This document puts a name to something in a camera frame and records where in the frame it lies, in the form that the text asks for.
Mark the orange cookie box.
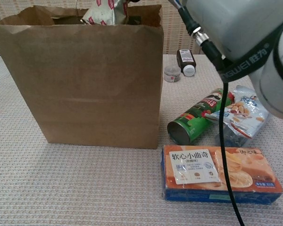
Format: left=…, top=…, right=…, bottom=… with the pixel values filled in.
left=160, top=144, right=283, bottom=205

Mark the black printed cable strap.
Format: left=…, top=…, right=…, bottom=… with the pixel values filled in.
left=218, top=14, right=283, bottom=83

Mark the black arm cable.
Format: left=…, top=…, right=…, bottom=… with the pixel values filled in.
left=168, top=0, right=247, bottom=226

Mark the silver snack packet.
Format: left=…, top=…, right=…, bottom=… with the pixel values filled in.
left=202, top=84, right=271, bottom=139
left=82, top=0, right=130, bottom=26

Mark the green chips can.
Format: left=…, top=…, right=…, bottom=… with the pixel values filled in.
left=167, top=88, right=235, bottom=145

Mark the white woven tablecloth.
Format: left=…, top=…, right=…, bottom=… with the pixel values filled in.
left=0, top=53, right=283, bottom=226

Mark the small round clip jar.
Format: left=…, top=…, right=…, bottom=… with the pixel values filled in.
left=163, top=65, right=182, bottom=83

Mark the clear plastic water bottle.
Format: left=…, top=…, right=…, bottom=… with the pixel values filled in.
left=214, top=122, right=250, bottom=148

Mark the dark brown bottle white cap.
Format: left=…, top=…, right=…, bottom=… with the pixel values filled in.
left=176, top=48, right=196, bottom=77

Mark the brown paper bag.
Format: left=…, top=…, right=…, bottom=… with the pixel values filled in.
left=0, top=0, right=165, bottom=150

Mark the woven folding screen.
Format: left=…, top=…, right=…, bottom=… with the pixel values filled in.
left=0, top=0, right=205, bottom=55

